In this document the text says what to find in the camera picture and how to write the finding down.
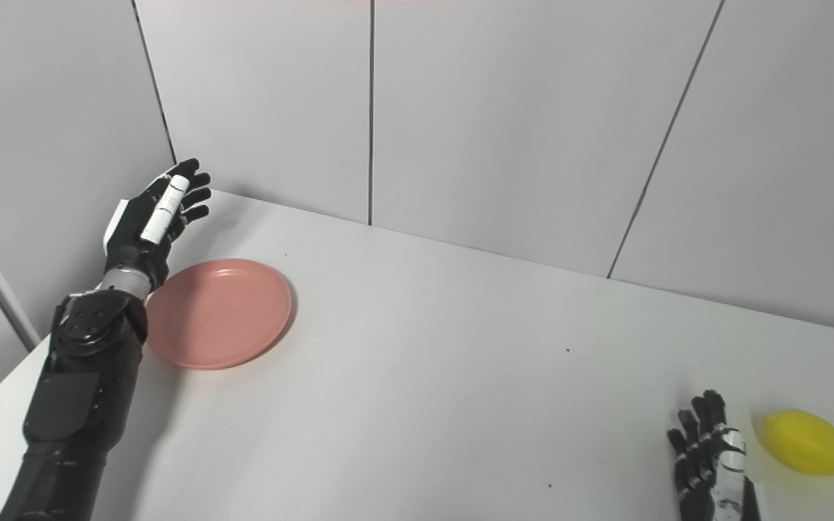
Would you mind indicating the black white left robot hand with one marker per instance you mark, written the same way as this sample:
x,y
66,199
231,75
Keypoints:
x,y
135,246

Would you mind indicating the yellow lemon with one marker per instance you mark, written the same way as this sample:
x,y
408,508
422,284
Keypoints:
x,y
806,443

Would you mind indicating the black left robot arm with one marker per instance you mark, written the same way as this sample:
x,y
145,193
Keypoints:
x,y
77,391

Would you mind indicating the pink round plate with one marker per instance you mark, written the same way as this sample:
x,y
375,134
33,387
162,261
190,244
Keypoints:
x,y
221,315

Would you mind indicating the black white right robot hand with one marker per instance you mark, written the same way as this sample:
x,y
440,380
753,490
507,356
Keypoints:
x,y
714,485

